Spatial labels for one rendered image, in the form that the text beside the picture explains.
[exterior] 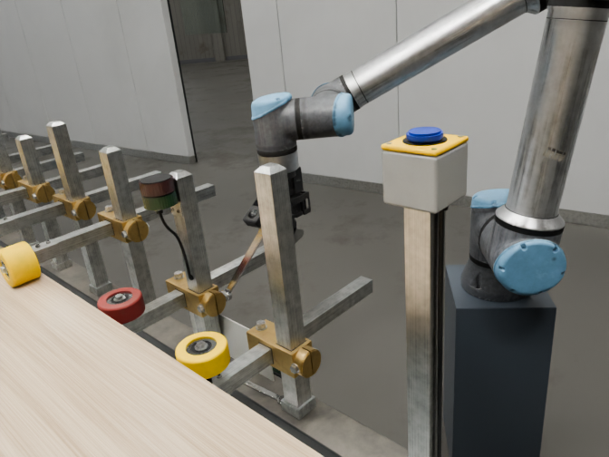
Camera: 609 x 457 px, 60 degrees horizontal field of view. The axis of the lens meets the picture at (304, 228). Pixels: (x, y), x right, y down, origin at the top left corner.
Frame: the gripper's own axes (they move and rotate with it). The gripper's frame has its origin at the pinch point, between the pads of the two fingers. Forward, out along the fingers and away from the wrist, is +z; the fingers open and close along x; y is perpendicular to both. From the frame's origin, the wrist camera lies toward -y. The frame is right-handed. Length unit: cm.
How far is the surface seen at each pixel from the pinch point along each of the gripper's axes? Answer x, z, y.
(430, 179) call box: -58, -37, -29
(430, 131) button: -56, -41, -26
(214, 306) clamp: -8.6, -2.8, -27.5
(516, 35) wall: 46, -20, 239
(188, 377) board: -29, -9, -47
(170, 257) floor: 186, 85, 70
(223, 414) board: -39, -9, -48
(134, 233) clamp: 16.5, -12.6, -27.8
